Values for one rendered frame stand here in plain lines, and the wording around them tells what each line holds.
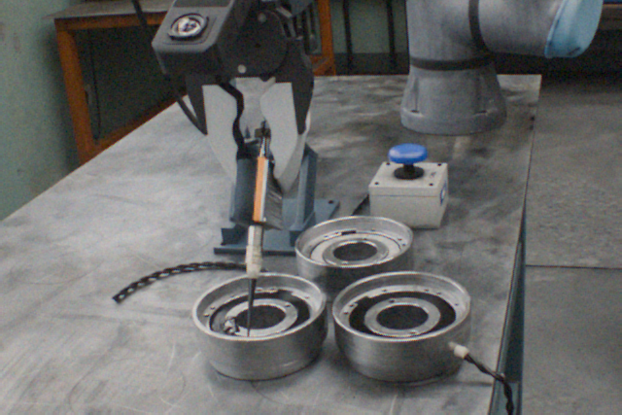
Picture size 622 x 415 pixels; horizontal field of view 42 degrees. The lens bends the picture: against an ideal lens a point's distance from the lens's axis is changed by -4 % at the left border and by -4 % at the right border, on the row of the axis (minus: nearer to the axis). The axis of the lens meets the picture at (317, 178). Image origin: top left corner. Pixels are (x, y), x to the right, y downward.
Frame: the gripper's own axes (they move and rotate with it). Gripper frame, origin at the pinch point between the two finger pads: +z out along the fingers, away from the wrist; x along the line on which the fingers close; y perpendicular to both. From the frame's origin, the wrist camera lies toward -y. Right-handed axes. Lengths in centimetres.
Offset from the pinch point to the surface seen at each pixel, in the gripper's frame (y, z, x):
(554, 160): 256, 94, -23
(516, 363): 73, 65, -16
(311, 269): 4.3, 9.9, -1.9
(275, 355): -7.8, 10.6, -2.5
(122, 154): 42, 13, 37
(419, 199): 20.2, 10.1, -8.7
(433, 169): 25.2, 8.8, -9.6
